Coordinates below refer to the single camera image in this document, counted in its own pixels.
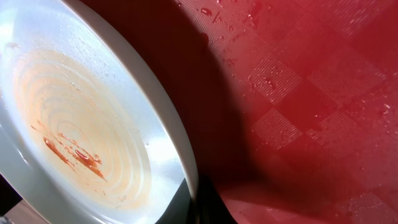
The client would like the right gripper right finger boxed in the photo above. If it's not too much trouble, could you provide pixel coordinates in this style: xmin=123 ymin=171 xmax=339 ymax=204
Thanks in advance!
xmin=197 ymin=177 xmax=237 ymax=224

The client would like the red plastic tray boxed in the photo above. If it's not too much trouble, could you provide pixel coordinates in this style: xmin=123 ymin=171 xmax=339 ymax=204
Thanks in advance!
xmin=88 ymin=0 xmax=397 ymax=223

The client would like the white plate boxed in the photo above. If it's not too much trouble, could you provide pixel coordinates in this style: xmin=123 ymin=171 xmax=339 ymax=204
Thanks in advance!
xmin=1 ymin=0 xmax=198 ymax=223

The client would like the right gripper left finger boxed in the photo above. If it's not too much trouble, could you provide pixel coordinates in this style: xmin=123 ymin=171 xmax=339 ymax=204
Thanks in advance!
xmin=155 ymin=179 xmax=192 ymax=224

